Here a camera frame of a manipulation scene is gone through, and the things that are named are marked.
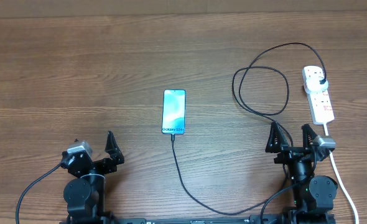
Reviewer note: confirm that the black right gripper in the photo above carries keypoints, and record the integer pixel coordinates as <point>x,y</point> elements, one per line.
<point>288,153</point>

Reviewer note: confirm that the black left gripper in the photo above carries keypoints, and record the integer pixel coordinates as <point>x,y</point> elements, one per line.
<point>110,166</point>

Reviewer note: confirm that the blue smartphone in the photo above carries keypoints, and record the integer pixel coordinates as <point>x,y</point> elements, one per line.
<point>173,113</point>

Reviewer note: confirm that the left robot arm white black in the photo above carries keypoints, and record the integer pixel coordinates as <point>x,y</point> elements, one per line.
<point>85,194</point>

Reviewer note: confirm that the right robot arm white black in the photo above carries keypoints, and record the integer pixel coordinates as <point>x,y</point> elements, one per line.
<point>313,194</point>

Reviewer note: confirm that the white charger plug adapter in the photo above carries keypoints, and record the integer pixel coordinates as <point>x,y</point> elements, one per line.
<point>314,85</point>

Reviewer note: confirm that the white power strip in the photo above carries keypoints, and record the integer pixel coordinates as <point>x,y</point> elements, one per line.
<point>319,103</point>

